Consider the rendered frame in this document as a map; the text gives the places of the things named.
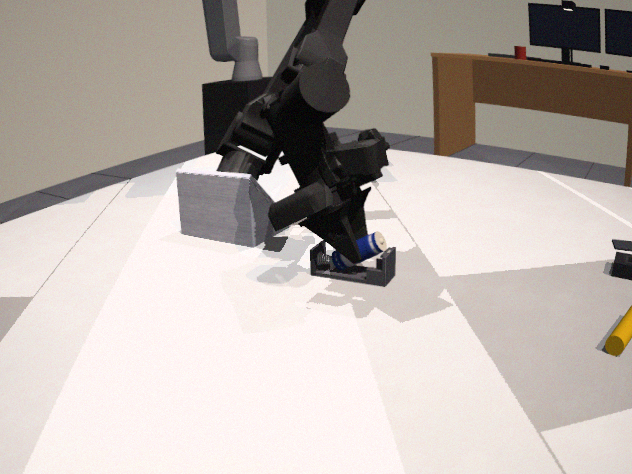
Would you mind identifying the yellow cylinder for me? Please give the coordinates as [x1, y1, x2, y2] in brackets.
[605, 306, 632, 356]

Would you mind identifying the blue and white battery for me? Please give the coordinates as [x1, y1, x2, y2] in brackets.
[332, 231, 387, 270]

